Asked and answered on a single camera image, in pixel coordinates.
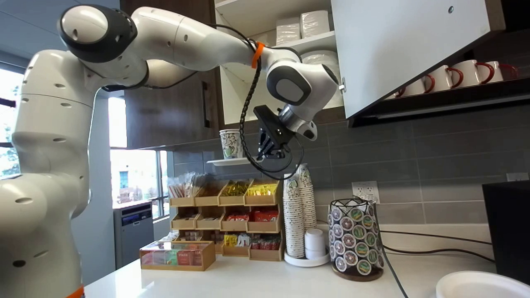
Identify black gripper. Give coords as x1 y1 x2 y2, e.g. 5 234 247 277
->
253 105 303 162

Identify patterned paper coffee cup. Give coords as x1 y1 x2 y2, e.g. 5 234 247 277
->
219 128 245 161

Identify tall patterned paper cup stack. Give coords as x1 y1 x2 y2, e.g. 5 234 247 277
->
282 172 306 260
295 162 318 232

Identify wrapped paper plate stack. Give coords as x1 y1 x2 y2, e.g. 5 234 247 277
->
300 48 345 111

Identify white cup lid stack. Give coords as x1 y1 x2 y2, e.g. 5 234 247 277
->
303 227 328 262

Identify dark wood cabinet door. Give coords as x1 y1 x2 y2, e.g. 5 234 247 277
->
119 0 222 151

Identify coffee pod carousel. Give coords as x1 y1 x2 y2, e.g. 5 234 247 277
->
326 197 386 283

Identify white plate under cup stacks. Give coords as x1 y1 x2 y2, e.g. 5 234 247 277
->
283 250 331 270

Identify white cabinet door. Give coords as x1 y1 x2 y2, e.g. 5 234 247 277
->
330 0 494 121

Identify black coffee machine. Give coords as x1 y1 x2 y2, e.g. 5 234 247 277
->
482 181 530 287

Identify wooden condiment organizer rack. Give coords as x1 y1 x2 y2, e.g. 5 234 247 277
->
169 174 285 262

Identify wooden tea bag box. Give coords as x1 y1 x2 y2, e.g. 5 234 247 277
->
138 237 217 273

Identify grey dishwasher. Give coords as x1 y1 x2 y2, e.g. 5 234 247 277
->
113 202 156 270

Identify black cabinet door handle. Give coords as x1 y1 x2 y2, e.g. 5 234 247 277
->
200 81 212 129

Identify white wall outlet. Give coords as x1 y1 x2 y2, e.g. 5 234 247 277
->
351 181 383 206

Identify black power cable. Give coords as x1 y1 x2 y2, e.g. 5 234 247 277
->
379 229 494 249
379 245 497 298

